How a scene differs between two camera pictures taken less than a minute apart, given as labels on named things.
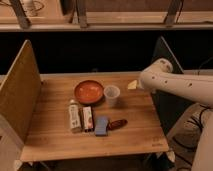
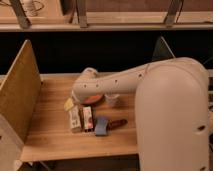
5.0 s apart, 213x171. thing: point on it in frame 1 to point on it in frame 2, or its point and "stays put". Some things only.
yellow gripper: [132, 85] to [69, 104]
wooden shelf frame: [108, 15] stays put
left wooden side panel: [21, 90] stays put
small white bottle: [75, 123] stays put
